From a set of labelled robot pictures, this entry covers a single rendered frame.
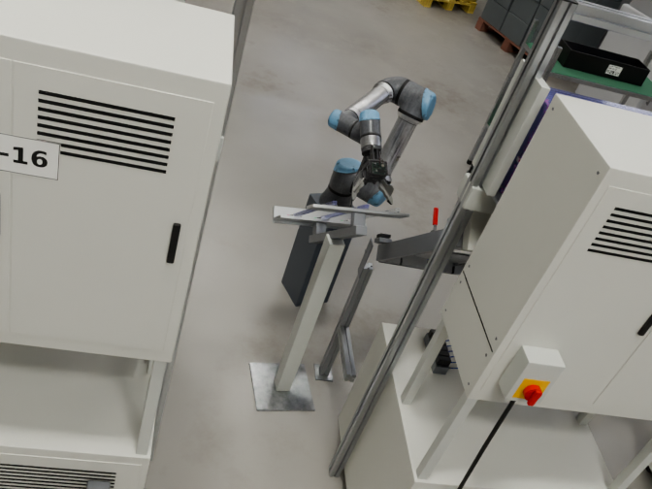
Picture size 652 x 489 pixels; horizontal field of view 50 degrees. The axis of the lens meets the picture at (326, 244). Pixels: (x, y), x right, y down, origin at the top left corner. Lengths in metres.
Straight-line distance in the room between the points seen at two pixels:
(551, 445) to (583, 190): 1.15
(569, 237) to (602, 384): 0.54
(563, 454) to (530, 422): 0.14
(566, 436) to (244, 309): 1.54
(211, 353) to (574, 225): 1.91
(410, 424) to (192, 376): 1.07
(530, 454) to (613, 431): 1.34
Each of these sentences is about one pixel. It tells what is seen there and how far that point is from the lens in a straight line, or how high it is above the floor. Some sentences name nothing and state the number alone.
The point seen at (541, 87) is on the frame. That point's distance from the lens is 1.77.
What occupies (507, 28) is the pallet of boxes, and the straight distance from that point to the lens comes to 7.85.
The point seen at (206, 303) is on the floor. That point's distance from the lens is 3.29.
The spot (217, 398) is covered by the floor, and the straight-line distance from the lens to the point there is 2.93.
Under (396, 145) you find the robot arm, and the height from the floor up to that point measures 0.94.
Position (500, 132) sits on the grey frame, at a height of 1.55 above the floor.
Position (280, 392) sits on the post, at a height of 0.01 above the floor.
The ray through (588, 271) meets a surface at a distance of 1.65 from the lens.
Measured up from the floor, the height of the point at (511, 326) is 1.27.
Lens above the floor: 2.26
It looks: 36 degrees down
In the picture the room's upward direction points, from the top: 20 degrees clockwise
